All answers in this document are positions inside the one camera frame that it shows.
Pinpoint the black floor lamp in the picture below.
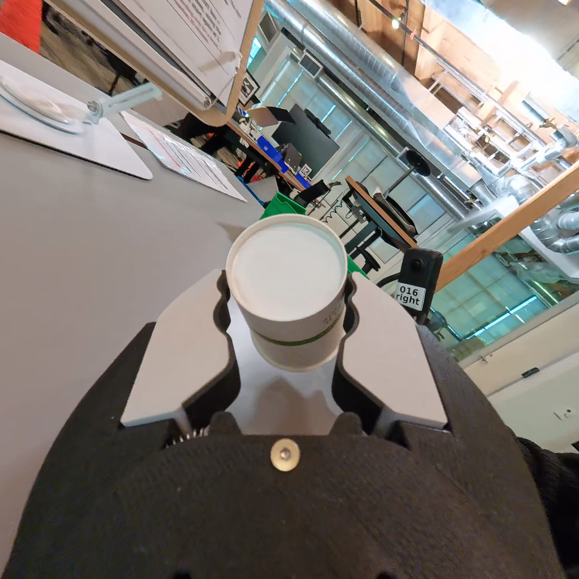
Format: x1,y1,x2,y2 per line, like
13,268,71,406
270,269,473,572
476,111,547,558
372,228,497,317
387,151,431,196

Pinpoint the grey desk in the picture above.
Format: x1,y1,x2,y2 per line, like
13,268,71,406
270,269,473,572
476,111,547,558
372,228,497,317
0,32,342,579

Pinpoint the orange traffic cone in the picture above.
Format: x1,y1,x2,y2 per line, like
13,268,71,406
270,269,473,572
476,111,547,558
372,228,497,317
0,0,43,52

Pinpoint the wooden table with bins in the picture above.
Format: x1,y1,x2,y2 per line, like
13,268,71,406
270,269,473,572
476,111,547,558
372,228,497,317
228,120,313,191

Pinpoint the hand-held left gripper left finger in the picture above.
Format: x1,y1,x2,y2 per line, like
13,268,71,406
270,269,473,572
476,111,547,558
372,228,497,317
120,269,241,432

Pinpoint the green plastic bin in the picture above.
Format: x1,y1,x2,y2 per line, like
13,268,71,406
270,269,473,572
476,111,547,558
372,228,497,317
260,191,369,279

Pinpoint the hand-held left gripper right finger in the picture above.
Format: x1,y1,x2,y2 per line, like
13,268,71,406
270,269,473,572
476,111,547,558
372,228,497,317
333,275,449,438

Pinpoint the black monitor screen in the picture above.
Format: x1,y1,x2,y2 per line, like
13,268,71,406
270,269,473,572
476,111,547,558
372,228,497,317
271,104,341,179

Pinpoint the person's torso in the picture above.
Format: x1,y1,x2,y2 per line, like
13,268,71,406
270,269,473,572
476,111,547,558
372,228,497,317
516,436,579,579

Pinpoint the height adjustable wooden desk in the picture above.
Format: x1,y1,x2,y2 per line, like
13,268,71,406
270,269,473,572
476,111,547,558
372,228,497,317
345,176,419,274

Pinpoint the wooden beam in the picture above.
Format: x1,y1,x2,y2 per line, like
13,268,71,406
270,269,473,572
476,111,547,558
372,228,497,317
435,162,579,292

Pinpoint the printed instruction sheet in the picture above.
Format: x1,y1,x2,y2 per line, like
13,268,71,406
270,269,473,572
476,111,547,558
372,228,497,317
113,0,254,107

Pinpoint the plain wooden board stand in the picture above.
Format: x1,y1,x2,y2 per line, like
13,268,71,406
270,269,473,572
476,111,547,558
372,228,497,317
248,106,296,128

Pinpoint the black bag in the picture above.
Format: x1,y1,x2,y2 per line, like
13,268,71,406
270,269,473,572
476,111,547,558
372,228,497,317
373,192,416,237

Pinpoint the silver ventilation duct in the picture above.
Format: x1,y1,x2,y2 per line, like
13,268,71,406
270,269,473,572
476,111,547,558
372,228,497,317
264,0,579,254

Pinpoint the white paper cup green band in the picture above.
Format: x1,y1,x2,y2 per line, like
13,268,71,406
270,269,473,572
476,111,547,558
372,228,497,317
225,215,349,372

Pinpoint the laminated paper card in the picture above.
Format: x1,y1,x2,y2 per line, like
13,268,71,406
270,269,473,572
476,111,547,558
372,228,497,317
121,111,248,203

